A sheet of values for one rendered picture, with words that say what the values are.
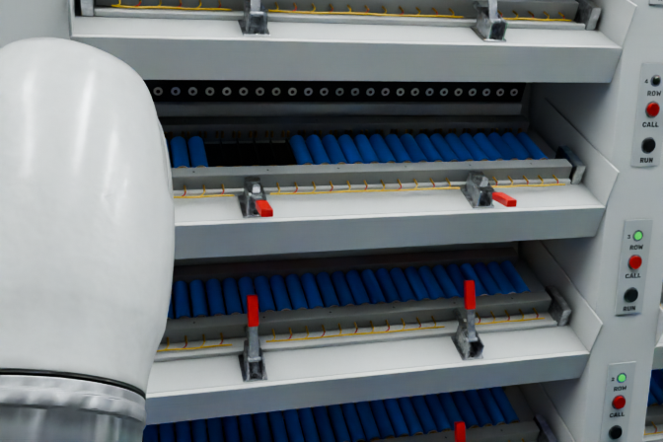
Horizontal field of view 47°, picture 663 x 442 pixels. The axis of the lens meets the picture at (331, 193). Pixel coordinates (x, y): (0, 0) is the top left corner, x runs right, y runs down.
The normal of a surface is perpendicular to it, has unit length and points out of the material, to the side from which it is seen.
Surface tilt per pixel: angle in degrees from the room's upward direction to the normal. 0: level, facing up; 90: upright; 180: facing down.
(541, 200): 22
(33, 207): 53
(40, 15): 90
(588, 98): 90
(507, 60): 112
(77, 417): 61
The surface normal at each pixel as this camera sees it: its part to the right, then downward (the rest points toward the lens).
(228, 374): 0.12, -0.83
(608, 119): -0.96, 0.04
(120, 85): 0.67, -0.55
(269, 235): 0.24, 0.56
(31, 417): 0.40, -0.41
